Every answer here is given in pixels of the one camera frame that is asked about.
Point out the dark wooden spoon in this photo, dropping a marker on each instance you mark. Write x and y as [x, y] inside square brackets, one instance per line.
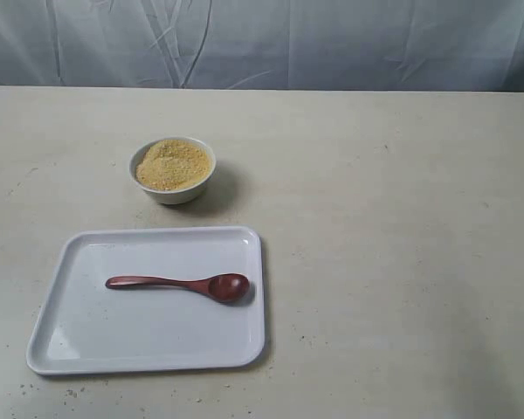
[225, 288]

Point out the yellow grains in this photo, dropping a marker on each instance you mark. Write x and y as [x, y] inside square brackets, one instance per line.
[171, 165]

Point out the white bowl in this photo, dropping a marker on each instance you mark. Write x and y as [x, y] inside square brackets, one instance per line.
[178, 196]

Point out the white rectangular tray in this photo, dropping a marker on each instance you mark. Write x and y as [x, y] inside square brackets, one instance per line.
[85, 328]

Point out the white backdrop curtain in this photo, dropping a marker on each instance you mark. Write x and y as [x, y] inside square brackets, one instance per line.
[284, 45]

